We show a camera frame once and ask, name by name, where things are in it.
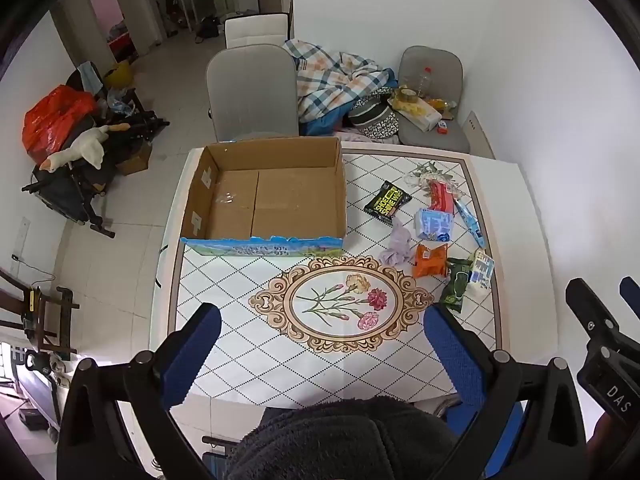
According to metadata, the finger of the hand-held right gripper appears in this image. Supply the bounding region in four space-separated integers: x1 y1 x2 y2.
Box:
565 277 624 347
619 275 640 319

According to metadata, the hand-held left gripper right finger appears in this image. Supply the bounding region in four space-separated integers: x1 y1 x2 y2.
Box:
422 304 589 480

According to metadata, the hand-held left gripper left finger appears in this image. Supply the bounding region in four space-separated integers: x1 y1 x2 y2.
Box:
57 302 223 480

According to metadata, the green wipes packet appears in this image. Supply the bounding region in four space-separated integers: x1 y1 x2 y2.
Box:
438 257 474 315

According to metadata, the orange snack packet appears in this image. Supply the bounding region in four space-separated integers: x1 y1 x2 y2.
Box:
412 242 450 279

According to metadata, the purple cloth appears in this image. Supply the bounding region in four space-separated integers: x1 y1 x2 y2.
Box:
377 217 416 267

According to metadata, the light blue tissue packet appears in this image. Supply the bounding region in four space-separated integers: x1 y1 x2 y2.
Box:
413 208 455 244

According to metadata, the blue tube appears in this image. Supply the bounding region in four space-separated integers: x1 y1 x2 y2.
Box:
453 198 487 249

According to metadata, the red snack packet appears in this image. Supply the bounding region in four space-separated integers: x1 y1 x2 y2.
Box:
428 182 457 214

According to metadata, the black wipes packet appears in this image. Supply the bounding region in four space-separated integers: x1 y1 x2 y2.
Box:
363 181 414 220

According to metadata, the dark fleece garment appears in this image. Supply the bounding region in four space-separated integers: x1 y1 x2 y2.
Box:
224 394 459 480

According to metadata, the dark wooden stand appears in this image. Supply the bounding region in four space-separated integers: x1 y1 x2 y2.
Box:
0 267 81 356

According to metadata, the black kick scooter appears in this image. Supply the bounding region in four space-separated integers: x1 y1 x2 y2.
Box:
0 352 66 437

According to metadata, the small brown cardboard box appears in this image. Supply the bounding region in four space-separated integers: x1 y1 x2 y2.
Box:
115 140 153 176

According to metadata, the beige panel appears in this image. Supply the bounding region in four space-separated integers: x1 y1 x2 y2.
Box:
467 109 496 159

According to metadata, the black folded stroller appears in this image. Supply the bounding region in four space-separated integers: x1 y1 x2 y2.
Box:
21 110 171 239

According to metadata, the white goose plush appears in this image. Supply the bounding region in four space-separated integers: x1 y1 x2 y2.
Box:
38 122 132 174

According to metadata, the pink cloth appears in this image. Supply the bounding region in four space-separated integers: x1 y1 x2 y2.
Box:
339 127 401 144

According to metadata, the yellow snack bag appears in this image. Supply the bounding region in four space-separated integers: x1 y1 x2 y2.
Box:
392 95 444 131

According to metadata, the black white patterned hat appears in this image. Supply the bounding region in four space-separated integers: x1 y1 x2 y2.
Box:
347 94 399 139

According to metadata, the clear plastic bag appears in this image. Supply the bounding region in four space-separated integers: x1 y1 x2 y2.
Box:
107 87 139 116

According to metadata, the blue cloth under blanket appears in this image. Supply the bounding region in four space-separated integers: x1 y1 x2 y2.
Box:
299 109 352 137

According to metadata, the grey fabric chair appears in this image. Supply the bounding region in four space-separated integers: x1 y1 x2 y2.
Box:
205 43 300 142

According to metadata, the red plastic bag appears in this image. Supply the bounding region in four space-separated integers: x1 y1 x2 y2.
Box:
22 84 99 164

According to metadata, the grey chair with clutter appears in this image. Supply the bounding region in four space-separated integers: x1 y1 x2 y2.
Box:
397 45 471 154

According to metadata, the light blue cloth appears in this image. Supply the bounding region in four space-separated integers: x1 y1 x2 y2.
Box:
79 61 104 92

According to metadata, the plaid blanket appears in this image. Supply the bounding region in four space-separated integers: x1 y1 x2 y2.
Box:
282 39 399 124

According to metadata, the black bag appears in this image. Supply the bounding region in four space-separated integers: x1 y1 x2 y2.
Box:
194 15 221 41

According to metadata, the white chair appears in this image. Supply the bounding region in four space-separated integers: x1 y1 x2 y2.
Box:
223 13 291 50

